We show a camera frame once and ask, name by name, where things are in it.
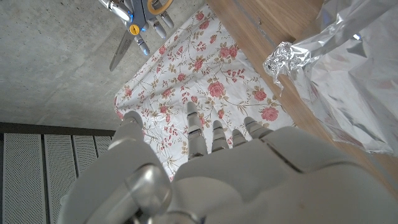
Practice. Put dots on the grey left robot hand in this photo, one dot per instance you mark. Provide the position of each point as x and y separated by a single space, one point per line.
248 186

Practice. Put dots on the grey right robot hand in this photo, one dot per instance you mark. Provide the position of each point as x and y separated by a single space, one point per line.
116 7

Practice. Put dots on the grey yellow scissors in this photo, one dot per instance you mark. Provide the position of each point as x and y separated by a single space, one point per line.
122 46

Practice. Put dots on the aluminum foil sheet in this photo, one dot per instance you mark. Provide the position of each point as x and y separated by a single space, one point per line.
357 77

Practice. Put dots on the floral backdrop cloth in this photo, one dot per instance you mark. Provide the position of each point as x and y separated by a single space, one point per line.
192 81

